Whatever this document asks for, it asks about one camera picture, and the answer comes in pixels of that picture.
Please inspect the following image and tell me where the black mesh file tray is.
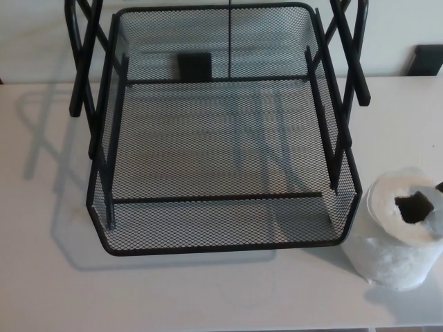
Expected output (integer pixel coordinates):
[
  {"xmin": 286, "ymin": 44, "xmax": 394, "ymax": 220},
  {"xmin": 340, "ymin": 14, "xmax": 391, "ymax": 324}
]
[{"xmin": 64, "ymin": 0, "xmax": 373, "ymax": 258}]

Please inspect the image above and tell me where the black rectangular wall block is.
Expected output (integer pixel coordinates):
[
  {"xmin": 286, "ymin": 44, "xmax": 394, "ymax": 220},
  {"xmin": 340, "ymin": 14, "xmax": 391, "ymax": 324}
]
[
  {"xmin": 404, "ymin": 44, "xmax": 443, "ymax": 77},
  {"xmin": 176, "ymin": 52, "xmax": 213, "ymax": 84}
]

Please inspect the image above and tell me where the white toilet paper roll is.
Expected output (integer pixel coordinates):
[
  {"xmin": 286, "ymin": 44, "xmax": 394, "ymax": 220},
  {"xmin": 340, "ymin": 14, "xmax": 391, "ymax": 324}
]
[{"xmin": 341, "ymin": 167, "xmax": 443, "ymax": 292}]

